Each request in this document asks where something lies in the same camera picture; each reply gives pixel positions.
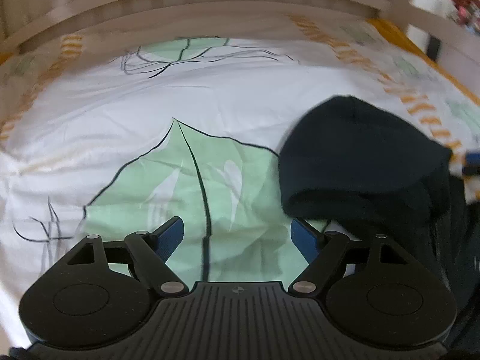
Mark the white leaf-print duvet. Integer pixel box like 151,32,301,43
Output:
1,14,479,348

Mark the colourful clutter on shelf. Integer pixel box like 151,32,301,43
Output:
447,0,480,35

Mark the dark navy zip hoodie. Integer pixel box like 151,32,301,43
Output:
278,96,479,359

